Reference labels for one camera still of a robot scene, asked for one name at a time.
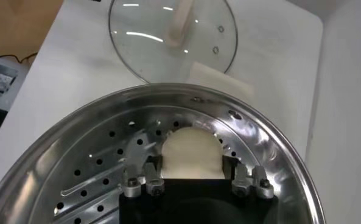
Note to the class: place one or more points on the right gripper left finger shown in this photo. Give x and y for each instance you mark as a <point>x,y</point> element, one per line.
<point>151,182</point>

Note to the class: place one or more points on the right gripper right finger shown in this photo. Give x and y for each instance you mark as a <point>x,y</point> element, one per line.
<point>241,179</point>

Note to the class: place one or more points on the white steamed baozi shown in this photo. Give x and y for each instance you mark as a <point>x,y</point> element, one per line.
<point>192,152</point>

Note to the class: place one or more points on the round glass lid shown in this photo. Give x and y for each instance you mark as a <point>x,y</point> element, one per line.
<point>156,45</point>

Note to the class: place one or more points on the steel steamer basket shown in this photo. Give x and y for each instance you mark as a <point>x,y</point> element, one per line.
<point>76,146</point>

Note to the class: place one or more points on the grey box with label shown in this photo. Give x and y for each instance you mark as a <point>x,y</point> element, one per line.
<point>3,79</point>

